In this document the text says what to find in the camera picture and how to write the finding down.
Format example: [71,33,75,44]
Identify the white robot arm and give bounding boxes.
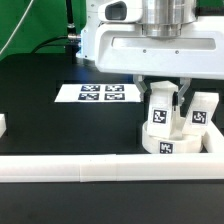
[77,0,224,103]

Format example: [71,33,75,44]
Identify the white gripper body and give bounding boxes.
[95,16,224,80]

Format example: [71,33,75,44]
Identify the white cable on backdrop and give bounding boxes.
[0,0,35,56]

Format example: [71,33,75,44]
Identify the white round stool seat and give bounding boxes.
[142,123,202,154]

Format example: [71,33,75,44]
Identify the white U-shaped fence wall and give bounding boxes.
[0,111,224,184]

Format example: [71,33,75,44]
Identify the black cable on base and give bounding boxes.
[31,0,82,55]

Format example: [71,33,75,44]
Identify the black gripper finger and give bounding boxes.
[133,75,150,102]
[173,78,191,106]

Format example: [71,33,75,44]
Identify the white marker sheet with tags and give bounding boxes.
[55,84,141,103]

